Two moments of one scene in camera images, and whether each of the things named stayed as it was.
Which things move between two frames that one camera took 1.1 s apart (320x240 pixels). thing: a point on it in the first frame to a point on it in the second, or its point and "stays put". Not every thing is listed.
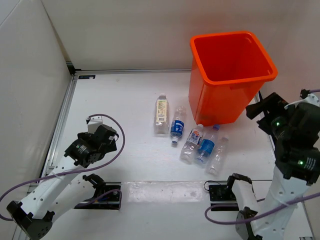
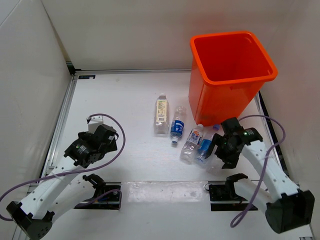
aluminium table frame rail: (72, 77) stays put
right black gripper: (272, 102) to (230, 161)
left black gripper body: (112, 147) stays put
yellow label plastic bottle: (161, 115) stays put
